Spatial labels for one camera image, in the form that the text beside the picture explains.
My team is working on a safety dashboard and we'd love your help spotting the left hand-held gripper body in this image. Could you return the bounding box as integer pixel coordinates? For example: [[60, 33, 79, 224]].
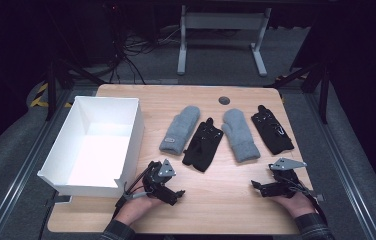
[[142, 158, 178, 201]]

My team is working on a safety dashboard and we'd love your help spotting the white desk frame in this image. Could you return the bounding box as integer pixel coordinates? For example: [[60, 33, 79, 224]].
[[176, 4, 273, 77]]

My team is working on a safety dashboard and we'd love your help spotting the plain grey mitten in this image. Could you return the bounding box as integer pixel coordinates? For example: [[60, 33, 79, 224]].
[[221, 108, 261, 164]]

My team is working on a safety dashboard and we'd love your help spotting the person's left hand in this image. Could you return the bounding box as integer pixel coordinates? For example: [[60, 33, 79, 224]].
[[113, 194, 164, 226]]

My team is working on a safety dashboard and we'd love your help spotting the white box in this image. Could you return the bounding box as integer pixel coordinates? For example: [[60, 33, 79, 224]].
[[37, 95, 145, 199]]

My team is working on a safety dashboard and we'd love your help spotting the aluminium floor rail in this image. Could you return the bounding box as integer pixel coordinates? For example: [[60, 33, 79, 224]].
[[304, 92, 376, 240], [0, 88, 74, 240]]

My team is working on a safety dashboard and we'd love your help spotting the yellow black hazard tape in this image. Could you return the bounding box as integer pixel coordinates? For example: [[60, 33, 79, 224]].
[[29, 82, 74, 109]]

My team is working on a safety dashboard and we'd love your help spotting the bundle of black cables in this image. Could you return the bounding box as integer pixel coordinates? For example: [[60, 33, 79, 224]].
[[107, 23, 184, 85]]

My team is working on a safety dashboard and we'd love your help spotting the black metal stand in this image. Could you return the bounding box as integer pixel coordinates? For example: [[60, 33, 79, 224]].
[[264, 61, 331, 125], [44, 58, 108, 122]]

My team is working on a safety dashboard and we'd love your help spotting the person's right hand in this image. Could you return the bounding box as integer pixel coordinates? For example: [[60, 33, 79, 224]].
[[270, 191, 317, 219]]

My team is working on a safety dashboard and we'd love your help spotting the black glove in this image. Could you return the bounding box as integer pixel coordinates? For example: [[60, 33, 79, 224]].
[[181, 117, 224, 173], [250, 104, 295, 156]]

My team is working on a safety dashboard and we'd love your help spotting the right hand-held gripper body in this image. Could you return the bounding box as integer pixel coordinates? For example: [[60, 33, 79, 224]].
[[268, 157, 308, 198]]

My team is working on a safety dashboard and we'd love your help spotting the grey mitten with label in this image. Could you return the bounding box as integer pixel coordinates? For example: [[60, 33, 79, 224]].
[[158, 105, 201, 156]]

